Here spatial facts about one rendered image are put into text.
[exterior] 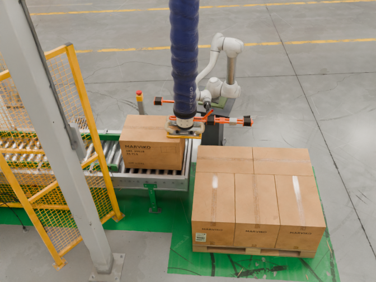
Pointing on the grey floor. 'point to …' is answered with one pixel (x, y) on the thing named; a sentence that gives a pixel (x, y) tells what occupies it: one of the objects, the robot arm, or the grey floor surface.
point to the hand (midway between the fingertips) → (208, 116)
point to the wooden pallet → (254, 250)
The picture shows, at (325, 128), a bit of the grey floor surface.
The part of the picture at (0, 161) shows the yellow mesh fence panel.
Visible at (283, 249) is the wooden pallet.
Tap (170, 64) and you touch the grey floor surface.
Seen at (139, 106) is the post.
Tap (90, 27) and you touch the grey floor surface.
